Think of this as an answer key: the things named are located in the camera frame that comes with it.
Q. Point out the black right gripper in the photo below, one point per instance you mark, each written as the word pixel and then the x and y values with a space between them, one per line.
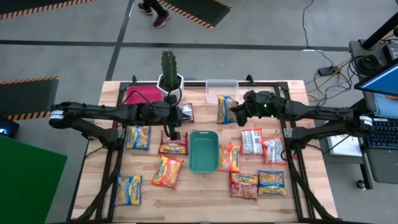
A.
pixel 261 105

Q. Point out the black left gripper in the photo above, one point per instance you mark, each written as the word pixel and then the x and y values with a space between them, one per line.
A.
pixel 155 113

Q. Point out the blue Maruchan noodle packet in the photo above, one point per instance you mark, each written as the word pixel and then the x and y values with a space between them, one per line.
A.
pixel 128 189
pixel 224 112
pixel 271 183
pixel 138 137

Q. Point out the orange Maruchan noodle packet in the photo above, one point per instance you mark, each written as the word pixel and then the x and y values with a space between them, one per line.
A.
pixel 273 151
pixel 167 172
pixel 251 141
pixel 229 158

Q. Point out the red Maruchan noodle packet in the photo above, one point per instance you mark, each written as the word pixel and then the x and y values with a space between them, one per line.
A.
pixel 243 185
pixel 169 148

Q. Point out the green plastic bin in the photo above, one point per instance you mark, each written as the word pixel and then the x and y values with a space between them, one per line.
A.
pixel 203 152

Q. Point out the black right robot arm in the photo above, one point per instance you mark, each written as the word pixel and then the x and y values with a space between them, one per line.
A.
pixel 326 113

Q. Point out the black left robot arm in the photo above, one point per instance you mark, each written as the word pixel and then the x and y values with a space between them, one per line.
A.
pixel 93 110

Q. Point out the silver snack packet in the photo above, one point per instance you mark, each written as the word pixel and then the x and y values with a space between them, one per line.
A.
pixel 188 109

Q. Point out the clear plastic bin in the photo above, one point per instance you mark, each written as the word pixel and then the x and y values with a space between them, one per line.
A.
pixel 222 88

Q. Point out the pink plastic bin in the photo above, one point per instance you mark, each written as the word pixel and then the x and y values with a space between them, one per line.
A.
pixel 143 93

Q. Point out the green cactus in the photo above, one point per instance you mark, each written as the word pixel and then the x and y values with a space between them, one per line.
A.
pixel 169 68

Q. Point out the black power adapter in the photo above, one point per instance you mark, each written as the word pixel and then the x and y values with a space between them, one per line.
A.
pixel 328 71

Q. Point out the person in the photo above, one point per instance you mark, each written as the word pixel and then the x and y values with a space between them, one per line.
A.
pixel 160 18

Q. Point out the white paper box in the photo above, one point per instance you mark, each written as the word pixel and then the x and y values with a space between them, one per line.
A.
pixel 342 146

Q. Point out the black hazard-striped floor mat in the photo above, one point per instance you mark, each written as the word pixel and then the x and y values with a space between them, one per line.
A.
pixel 25 96
pixel 31 4
pixel 202 9

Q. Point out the grey equipment cart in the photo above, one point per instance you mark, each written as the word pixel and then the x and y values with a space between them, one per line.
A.
pixel 357 51

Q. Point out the black caster wheel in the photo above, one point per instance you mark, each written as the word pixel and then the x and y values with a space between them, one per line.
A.
pixel 360 184

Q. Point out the black backlit keyboard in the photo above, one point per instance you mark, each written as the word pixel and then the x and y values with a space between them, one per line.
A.
pixel 384 133

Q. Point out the grey desk top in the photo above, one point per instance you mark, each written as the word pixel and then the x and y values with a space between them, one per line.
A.
pixel 384 165

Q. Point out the black pole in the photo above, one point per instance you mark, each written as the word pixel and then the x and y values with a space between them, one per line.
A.
pixel 381 31

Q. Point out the green board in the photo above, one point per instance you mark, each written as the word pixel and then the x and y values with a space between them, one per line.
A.
pixel 28 183

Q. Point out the black device with blue light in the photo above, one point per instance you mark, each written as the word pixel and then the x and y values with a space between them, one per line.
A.
pixel 6 127

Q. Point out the black metal table frame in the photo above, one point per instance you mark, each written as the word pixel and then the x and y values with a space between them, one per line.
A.
pixel 196 83

